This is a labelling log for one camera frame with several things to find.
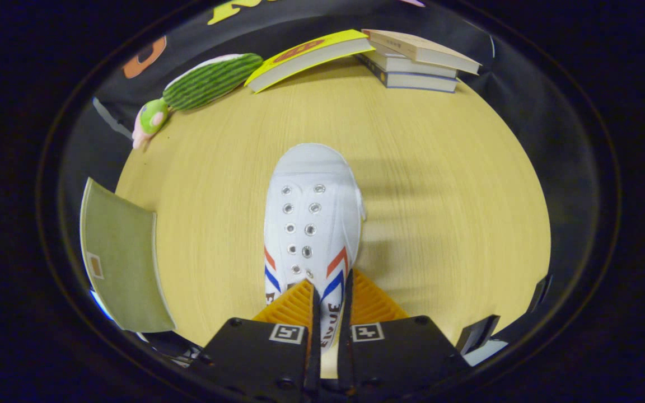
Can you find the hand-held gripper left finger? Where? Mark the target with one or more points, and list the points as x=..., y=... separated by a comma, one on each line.
x=255, y=364

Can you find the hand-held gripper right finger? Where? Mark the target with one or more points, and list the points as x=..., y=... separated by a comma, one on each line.
x=401, y=364

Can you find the white striped canvas shoe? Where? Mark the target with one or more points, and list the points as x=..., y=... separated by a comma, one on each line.
x=311, y=224

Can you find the pale green fabric storage box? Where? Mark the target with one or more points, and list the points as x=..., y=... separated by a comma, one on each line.
x=121, y=257

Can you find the pink and green plush toy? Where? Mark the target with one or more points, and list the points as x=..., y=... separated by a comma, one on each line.
x=150, y=117

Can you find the dark cover book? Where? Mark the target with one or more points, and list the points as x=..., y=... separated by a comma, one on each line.
x=417, y=82

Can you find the watermelon slice plush toy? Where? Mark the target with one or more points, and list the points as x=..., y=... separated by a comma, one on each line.
x=210, y=81

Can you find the white book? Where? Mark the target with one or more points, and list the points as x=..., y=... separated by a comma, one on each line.
x=412, y=66

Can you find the yellow book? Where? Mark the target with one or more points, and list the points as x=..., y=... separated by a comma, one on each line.
x=300, y=56

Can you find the tan cover book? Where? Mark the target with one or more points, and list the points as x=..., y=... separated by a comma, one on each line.
x=423, y=49

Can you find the black backdrop cloth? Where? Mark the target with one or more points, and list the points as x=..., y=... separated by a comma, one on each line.
x=199, y=39

